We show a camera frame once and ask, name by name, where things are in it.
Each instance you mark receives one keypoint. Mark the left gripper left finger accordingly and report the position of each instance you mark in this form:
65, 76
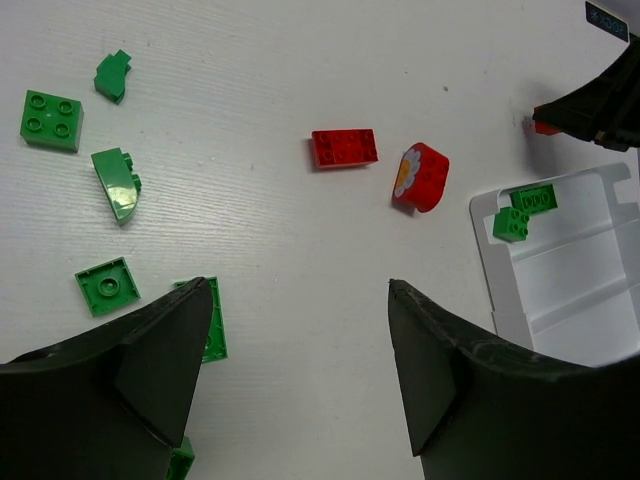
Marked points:
110, 403

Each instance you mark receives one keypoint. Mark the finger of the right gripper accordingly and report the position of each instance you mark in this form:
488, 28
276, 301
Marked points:
604, 111

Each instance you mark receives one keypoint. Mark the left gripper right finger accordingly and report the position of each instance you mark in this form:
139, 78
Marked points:
480, 407

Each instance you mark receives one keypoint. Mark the small red lego brick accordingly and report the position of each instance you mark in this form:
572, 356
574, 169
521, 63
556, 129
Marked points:
531, 126

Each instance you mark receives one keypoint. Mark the green 2x3 lego plate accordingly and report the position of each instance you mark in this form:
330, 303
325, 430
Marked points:
534, 200

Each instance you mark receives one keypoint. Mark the small green lego brick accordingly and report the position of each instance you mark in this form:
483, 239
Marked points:
511, 225

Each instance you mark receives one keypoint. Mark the red flower lego brick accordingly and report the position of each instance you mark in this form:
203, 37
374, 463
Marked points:
421, 179

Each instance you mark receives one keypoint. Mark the red 2x4 lego brick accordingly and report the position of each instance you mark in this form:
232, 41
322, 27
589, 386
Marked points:
345, 148

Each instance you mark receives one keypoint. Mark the green 2x2 lego front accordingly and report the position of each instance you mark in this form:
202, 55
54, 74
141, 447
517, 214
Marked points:
181, 461

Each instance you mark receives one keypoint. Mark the right table label sticker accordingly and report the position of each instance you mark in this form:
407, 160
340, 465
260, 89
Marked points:
606, 21

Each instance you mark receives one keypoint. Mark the green upside-down long lego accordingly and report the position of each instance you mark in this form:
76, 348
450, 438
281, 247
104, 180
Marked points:
216, 347

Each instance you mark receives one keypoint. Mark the green upside-down square lego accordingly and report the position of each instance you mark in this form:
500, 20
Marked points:
107, 287

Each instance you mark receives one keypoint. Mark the white sorting tray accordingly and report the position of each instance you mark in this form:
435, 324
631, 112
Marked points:
570, 291

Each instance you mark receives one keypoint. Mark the green curved lego piece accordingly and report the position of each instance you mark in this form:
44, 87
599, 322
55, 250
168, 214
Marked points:
121, 185

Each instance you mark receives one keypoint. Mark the green 2x2 lego brick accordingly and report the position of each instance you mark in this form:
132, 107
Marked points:
51, 122

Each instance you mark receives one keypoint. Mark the small green lego piece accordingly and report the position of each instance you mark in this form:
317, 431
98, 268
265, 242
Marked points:
110, 79

